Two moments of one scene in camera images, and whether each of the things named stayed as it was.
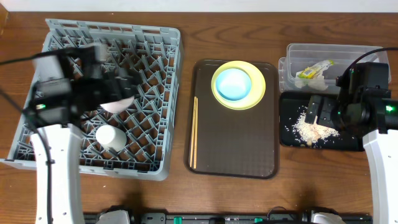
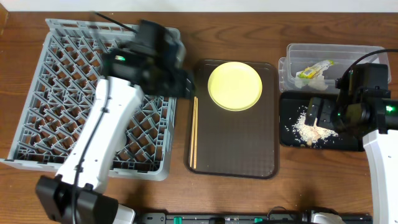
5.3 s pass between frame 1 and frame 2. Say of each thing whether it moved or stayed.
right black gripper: stayed
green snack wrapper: stayed
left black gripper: moved
